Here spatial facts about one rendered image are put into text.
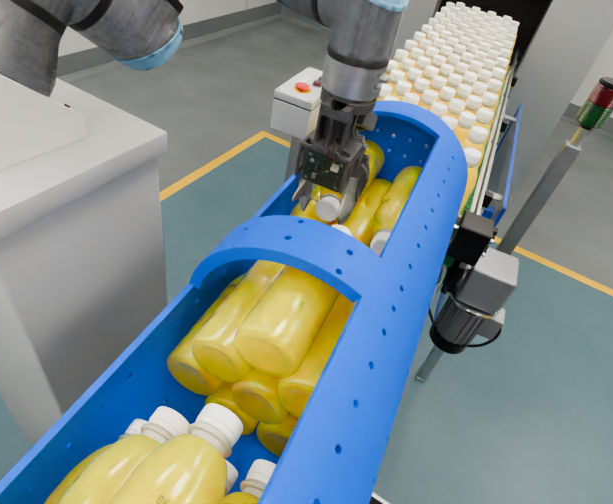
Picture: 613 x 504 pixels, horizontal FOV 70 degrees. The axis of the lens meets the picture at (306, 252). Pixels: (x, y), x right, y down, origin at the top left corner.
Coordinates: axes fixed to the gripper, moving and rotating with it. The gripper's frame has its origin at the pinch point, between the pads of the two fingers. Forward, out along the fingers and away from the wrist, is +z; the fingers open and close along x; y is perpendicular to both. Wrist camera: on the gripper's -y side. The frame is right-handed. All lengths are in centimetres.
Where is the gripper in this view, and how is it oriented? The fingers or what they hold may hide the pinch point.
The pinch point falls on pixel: (324, 209)
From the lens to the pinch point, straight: 70.1
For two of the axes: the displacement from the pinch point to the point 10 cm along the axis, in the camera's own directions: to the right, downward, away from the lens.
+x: 9.0, 3.9, -2.0
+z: -1.7, 7.2, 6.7
